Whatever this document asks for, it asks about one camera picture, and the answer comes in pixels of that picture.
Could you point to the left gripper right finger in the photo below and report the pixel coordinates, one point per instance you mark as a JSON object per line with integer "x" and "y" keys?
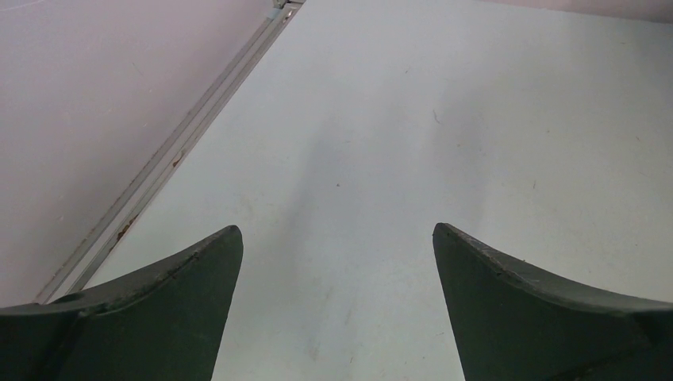
{"x": 515, "y": 321}

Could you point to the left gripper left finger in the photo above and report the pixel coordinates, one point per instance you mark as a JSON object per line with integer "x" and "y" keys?
{"x": 164, "y": 321}

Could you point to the left aluminium corner post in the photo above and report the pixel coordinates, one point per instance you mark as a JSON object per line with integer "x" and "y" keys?
{"x": 97, "y": 245}

